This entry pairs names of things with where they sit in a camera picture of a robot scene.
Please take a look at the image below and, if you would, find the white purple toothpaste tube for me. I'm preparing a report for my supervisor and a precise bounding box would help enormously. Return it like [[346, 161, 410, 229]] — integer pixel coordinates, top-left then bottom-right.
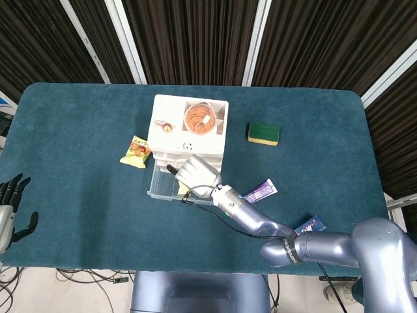
[[243, 178, 278, 205]]

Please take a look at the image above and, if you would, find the yellow sponge with green pad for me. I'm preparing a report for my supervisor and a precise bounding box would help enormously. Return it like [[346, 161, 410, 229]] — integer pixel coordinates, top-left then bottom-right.
[[247, 122, 281, 147]]

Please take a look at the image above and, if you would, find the teal table cloth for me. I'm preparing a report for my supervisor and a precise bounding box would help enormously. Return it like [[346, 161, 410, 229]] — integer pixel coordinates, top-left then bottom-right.
[[0, 82, 391, 271]]

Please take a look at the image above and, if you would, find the yellow green snack bag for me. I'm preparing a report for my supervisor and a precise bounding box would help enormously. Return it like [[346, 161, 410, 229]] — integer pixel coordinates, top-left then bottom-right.
[[119, 135, 152, 170]]

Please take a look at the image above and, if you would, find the white plastic drawer unit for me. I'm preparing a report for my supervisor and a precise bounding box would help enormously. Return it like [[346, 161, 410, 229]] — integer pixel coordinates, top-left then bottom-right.
[[146, 94, 230, 177]]

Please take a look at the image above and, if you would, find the silver aluminium frame bar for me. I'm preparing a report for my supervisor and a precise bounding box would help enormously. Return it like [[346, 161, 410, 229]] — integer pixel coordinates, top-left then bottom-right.
[[387, 192, 417, 209]]

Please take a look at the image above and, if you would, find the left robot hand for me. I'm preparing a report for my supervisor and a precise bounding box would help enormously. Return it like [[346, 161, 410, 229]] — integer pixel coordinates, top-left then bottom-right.
[[0, 173, 39, 255]]

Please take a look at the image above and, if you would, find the dark blue printed carton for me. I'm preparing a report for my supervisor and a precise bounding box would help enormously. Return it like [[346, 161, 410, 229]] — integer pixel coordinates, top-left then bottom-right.
[[293, 214, 328, 236]]

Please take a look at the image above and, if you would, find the orange round jar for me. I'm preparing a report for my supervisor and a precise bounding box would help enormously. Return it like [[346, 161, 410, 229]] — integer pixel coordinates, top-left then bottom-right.
[[184, 103, 218, 135]]

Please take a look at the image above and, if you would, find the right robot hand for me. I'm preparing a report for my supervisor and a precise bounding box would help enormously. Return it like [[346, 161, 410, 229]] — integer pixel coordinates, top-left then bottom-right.
[[166, 154, 223, 199]]

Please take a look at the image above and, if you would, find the white frame post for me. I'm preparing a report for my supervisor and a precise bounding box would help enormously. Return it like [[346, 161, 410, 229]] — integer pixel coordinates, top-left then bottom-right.
[[242, 0, 273, 87], [361, 42, 417, 108], [104, 0, 147, 85], [60, 0, 111, 84]]

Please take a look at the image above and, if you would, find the clear drawer holding duck toy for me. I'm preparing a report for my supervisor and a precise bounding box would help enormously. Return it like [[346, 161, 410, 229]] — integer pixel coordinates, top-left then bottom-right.
[[145, 161, 216, 206]]

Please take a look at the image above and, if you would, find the white blue printed package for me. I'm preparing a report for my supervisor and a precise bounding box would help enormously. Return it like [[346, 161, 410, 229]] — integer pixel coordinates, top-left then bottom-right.
[[0, 91, 17, 138]]

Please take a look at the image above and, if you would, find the blue grey robot torso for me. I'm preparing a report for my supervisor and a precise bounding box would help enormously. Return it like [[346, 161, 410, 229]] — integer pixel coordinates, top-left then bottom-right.
[[130, 270, 271, 313]]

